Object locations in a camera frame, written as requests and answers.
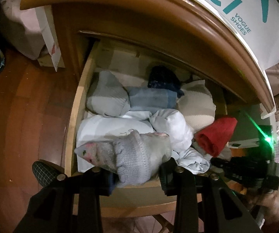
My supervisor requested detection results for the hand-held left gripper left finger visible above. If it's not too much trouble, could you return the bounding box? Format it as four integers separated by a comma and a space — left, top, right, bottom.
13, 167, 118, 233

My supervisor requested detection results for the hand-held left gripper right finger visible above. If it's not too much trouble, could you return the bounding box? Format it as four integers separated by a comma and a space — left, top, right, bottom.
159, 161, 261, 233

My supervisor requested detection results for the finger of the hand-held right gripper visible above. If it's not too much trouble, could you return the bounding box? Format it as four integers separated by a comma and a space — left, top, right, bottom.
210, 157, 235, 175

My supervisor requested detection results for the red underwear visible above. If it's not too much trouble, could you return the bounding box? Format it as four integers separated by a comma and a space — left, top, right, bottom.
194, 117, 238, 158

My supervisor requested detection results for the grey knitted sock roll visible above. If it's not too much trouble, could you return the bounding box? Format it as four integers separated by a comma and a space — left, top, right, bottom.
74, 130, 173, 185

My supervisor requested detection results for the light blue sock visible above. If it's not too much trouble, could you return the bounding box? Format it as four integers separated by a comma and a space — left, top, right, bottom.
127, 87, 185, 113

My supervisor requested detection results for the dark navy sock roll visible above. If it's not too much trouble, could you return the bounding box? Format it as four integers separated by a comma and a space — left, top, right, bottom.
147, 65, 182, 91

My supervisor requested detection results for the wooden drawer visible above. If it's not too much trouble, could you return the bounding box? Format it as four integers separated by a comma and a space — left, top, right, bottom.
64, 40, 228, 217

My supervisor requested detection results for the white ribbed underwear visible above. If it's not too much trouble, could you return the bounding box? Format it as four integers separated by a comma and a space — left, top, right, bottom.
177, 80, 217, 130

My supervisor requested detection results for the person's right hand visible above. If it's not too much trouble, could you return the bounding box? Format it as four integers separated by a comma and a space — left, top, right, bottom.
248, 189, 279, 224

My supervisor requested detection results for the pale blue crumpled cloth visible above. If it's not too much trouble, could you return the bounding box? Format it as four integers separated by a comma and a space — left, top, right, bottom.
175, 148, 211, 175

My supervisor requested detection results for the white crumpled cloth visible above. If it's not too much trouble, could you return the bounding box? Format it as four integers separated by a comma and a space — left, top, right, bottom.
149, 109, 195, 154

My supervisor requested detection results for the white folded cloth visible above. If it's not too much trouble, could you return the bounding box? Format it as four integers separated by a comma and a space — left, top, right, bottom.
77, 113, 154, 173

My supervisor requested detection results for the plaid slipper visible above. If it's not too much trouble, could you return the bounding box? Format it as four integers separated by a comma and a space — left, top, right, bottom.
32, 161, 65, 190

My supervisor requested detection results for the grey white sock roll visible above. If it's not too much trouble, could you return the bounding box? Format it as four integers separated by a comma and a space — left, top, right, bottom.
86, 71, 132, 117

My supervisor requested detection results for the beige box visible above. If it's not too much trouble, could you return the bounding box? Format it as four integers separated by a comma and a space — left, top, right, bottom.
37, 53, 65, 69

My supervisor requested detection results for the white shoe box teal print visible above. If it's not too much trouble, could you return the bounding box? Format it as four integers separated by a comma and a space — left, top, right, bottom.
166, 0, 279, 70

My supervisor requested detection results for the brown wooden nightstand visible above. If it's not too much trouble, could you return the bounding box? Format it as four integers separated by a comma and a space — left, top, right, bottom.
20, 0, 278, 233

